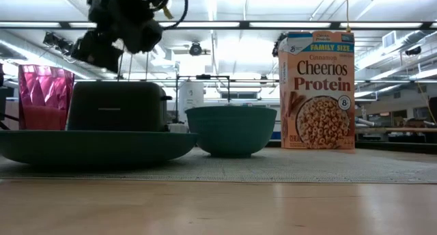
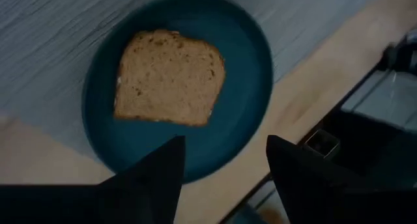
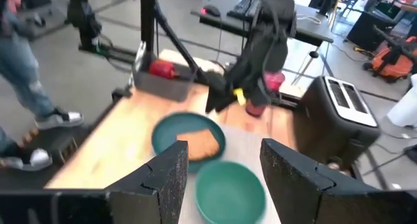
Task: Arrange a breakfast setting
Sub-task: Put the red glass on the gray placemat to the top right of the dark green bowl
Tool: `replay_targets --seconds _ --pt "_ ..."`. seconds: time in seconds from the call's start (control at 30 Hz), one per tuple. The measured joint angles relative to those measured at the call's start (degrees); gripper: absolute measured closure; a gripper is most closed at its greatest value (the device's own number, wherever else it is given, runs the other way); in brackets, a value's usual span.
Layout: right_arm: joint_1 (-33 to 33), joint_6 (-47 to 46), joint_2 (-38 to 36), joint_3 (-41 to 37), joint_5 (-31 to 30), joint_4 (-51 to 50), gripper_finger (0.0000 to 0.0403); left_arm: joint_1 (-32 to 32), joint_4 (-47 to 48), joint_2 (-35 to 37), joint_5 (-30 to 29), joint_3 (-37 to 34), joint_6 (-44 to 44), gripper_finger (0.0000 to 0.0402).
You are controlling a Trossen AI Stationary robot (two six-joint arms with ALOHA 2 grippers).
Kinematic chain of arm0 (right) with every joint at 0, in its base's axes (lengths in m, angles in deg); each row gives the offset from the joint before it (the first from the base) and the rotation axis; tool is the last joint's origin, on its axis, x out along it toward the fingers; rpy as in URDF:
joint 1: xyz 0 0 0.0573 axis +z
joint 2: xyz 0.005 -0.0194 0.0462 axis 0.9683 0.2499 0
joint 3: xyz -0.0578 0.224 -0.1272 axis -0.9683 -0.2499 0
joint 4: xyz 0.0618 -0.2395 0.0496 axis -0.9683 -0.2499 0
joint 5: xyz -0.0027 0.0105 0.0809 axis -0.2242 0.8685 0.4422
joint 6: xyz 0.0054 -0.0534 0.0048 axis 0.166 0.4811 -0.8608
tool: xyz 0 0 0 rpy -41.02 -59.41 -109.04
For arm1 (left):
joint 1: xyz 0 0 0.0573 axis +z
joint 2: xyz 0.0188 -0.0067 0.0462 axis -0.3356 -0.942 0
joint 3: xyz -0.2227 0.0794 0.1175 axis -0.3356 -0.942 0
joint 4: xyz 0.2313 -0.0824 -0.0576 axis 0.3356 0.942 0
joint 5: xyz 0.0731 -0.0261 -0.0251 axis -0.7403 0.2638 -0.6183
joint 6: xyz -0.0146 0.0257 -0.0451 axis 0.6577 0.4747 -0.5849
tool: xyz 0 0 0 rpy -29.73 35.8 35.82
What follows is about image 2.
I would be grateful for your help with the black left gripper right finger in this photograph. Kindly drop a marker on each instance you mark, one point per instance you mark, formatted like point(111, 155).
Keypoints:
point(306, 188)

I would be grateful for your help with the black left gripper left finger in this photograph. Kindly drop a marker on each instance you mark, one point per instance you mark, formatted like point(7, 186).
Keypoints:
point(150, 188)

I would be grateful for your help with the brown bread slice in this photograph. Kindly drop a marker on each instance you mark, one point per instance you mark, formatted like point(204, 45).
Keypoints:
point(169, 77)

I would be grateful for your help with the teal ceramic plate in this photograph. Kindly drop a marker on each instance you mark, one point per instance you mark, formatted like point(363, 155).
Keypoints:
point(228, 103)

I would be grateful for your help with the black toaster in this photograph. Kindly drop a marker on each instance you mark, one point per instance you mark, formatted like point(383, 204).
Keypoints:
point(374, 146)

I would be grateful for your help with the grey woven placemat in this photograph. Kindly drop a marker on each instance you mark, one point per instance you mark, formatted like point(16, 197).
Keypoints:
point(39, 54)

